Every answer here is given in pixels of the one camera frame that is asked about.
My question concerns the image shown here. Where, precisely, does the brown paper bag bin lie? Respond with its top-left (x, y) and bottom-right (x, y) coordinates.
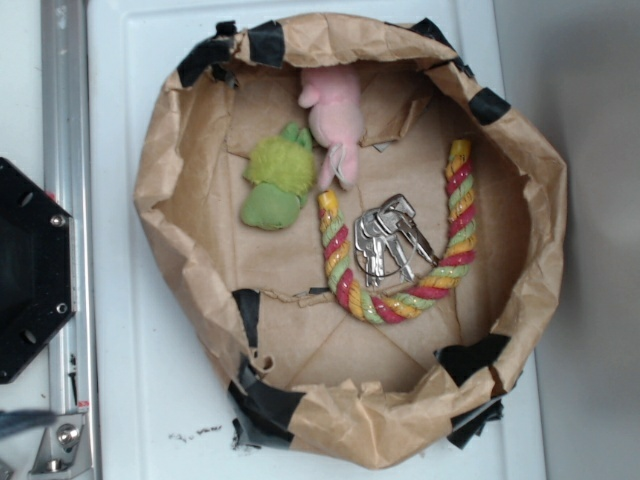
top-left (134, 13), bottom-right (567, 469)

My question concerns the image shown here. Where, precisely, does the green plush toy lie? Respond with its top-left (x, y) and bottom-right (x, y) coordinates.
top-left (240, 122), bottom-right (316, 231)

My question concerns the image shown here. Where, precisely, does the pink plush bunny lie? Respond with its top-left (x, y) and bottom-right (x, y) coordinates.
top-left (298, 65), bottom-right (365, 190)

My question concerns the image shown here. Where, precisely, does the silver key bunch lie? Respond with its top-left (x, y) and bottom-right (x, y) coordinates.
top-left (354, 194), bottom-right (439, 287)

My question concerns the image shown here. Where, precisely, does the aluminium extrusion rail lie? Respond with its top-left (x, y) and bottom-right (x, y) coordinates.
top-left (29, 1), bottom-right (102, 479)

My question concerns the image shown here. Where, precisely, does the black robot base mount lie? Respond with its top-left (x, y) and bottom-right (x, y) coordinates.
top-left (1, 158), bottom-right (75, 385)

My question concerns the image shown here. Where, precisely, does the multicolour twisted rope toy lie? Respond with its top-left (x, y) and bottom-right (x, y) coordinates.
top-left (318, 139), bottom-right (476, 324)

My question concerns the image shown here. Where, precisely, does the white plastic tray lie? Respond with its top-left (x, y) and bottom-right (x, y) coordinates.
top-left (87, 1), bottom-right (546, 479)

